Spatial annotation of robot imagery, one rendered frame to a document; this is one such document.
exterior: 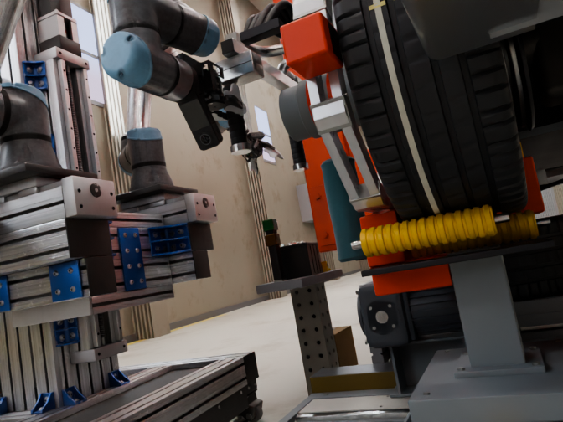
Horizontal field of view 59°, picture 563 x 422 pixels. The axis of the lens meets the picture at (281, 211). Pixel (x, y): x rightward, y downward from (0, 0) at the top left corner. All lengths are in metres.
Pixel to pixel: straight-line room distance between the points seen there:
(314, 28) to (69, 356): 1.13
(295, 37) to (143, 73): 0.25
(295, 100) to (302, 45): 0.33
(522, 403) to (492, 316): 0.19
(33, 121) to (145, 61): 0.60
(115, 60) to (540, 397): 0.85
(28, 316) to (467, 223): 1.11
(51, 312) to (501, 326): 1.07
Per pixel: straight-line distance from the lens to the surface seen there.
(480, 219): 0.95
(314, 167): 1.67
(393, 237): 0.97
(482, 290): 1.05
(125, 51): 0.82
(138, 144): 1.74
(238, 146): 1.05
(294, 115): 1.15
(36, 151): 1.34
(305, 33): 0.85
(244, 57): 1.09
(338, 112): 0.89
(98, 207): 1.23
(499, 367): 1.06
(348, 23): 0.87
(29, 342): 1.59
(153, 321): 5.67
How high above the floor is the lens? 0.49
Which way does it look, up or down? 7 degrees up
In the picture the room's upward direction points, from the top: 10 degrees counter-clockwise
